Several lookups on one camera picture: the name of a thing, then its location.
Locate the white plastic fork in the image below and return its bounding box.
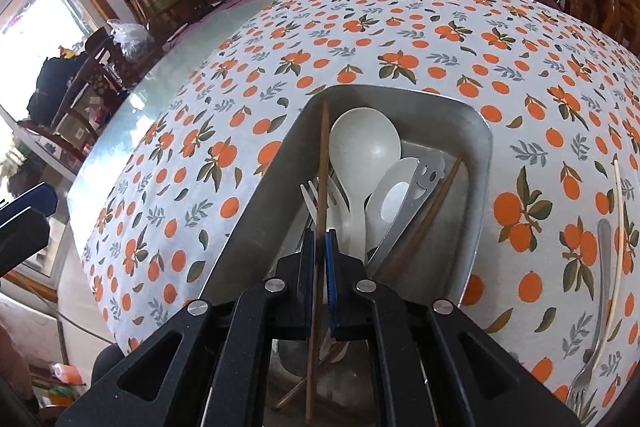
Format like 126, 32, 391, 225
299, 178, 353, 253

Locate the metal fork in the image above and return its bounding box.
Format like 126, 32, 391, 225
567, 219, 614, 410

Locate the dark wooden chopstick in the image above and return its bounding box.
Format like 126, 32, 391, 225
304, 99, 331, 427
372, 157, 463, 285

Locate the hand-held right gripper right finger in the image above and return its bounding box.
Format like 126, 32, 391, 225
325, 229, 583, 427

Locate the large white spoon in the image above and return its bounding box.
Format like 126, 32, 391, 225
329, 107, 402, 264

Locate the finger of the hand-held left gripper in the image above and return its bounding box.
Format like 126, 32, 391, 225
0, 208, 51, 278
0, 184, 57, 226

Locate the small white spoon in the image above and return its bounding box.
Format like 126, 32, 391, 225
365, 157, 426, 258

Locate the window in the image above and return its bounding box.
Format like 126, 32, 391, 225
0, 0, 121, 112

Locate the clear plastic bag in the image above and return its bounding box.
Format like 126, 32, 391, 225
106, 19, 154, 64

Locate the orange print tablecloth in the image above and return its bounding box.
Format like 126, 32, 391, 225
67, 0, 640, 427

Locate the light wooden chopstick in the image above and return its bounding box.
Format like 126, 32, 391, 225
602, 158, 626, 336
272, 346, 351, 410

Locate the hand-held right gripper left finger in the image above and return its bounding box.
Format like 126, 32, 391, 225
55, 229, 317, 427

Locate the dark wooden chair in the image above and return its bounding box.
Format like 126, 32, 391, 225
27, 27, 151, 158

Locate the metal tray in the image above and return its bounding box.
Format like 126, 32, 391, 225
197, 84, 493, 427

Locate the metal spoon with smiley handle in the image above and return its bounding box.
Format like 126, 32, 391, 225
367, 152, 447, 268

